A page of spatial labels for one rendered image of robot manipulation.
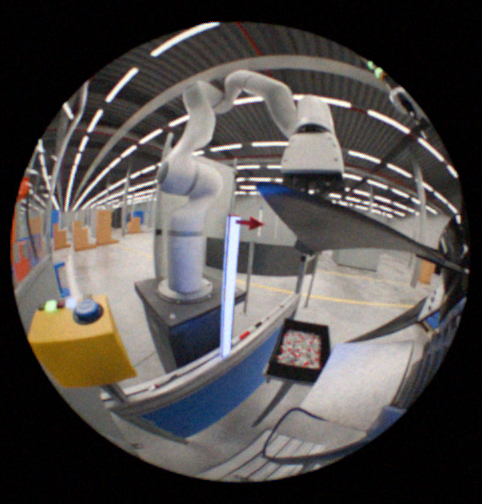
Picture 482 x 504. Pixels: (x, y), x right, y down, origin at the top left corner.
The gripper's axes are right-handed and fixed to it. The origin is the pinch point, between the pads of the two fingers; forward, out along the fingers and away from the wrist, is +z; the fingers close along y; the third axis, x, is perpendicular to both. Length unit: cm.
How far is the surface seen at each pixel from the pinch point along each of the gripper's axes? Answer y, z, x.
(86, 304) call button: -13.9, 20.0, -21.9
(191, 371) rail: -14.2, 37.9, -0.5
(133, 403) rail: -11.8, 42.6, -17.6
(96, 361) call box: -8.7, 24.9, -21.6
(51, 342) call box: -8.8, 23.2, -28.0
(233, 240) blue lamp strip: -11.9, 6.5, -0.4
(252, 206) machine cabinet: -371, -210, 456
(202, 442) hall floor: -8, 123, 11
